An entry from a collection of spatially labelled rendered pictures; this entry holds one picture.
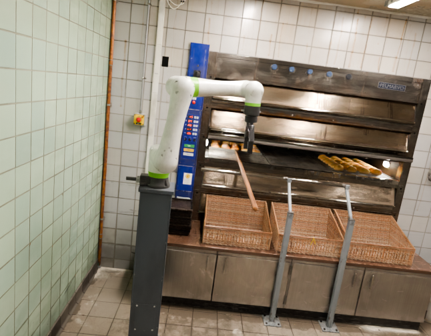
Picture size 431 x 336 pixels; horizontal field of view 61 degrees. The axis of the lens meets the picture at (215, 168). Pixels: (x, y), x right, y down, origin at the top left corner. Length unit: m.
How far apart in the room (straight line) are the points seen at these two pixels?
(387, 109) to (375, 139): 0.27
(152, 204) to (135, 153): 1.25
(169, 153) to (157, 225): 0.49
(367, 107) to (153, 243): 2.23
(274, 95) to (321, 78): 0.43
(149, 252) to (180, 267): 0.81
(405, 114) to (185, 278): 2.37
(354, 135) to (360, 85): 0.43
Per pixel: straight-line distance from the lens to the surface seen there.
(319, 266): 3.19
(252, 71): 3.29
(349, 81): 3.48
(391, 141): 3.67
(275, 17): 3.34
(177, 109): 1.96
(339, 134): 3.48
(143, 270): 2.36
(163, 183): 2.19
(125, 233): 3.62
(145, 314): 2.52
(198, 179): 3.37
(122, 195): 3.50
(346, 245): 3.11
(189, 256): 3.03
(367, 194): 3.70
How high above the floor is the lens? 1.83
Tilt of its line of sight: 13 degrees down
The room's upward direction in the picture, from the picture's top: 7 degrees clockwise
